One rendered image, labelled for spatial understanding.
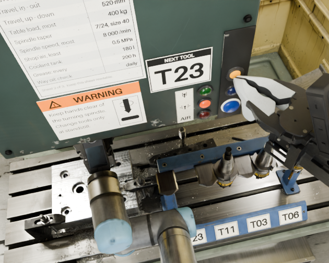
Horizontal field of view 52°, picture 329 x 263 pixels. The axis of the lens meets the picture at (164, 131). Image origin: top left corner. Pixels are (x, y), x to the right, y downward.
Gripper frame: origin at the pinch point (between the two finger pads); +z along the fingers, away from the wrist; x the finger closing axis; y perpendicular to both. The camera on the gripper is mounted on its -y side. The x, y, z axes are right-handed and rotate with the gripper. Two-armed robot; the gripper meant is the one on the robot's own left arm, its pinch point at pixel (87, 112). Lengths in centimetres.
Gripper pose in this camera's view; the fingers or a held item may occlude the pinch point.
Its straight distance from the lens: 90.0
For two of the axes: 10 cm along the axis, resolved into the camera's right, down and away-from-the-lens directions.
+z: -2.7, -7.9, 5.6
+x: 9.6, -2.7, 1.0
